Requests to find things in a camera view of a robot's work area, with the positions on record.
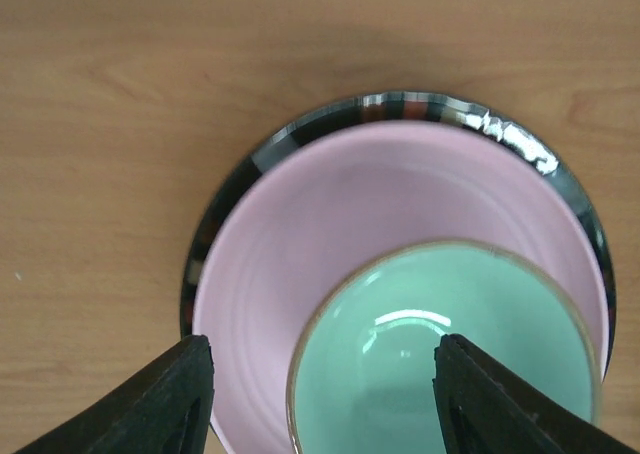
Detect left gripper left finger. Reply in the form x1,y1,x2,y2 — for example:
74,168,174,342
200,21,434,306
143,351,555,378
18,335,214,454

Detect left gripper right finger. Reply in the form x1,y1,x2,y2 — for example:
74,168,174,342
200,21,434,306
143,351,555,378
433,334,636,454

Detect teal ceramic bowl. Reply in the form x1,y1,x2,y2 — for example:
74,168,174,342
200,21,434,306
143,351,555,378
286,239,601,453

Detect pink plate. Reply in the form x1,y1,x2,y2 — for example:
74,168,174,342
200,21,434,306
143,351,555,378
193,121,608,453

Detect dark striped plate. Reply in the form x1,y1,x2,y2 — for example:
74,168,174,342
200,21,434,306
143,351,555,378
179,91,617,363

